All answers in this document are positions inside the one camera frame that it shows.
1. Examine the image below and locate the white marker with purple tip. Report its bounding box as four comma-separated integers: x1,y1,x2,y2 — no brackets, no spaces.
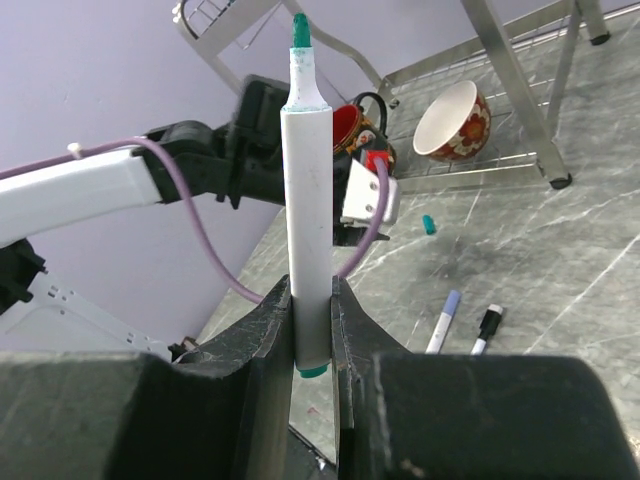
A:
425,290,461,354

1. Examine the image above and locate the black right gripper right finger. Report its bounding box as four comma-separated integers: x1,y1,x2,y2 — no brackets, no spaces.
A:
330,277,405,479

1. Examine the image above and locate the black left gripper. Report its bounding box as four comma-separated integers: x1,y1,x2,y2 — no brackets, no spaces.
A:
333,160,371,246

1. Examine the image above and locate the steel dish rack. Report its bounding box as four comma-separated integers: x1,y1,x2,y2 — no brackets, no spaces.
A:
171,0,640,196

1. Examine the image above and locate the red and black mug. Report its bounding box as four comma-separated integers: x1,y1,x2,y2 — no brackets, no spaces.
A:
333,92,396,174

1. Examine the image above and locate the white ceramic bowl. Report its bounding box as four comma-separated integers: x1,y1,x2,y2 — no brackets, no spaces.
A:
412,80,492,162

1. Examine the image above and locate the thin white pen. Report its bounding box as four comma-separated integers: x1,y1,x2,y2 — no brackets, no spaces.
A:
470,304,504,355

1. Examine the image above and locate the small pen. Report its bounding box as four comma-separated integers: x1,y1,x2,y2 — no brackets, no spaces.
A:
280,12,333,379

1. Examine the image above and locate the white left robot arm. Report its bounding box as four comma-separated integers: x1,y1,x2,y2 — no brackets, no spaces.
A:
1,75,401,371

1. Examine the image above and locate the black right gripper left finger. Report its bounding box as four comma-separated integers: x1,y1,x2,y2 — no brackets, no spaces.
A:
178,277,293,479

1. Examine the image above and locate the teal pen cap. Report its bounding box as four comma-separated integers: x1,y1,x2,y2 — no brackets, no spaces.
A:
422,215,437,235

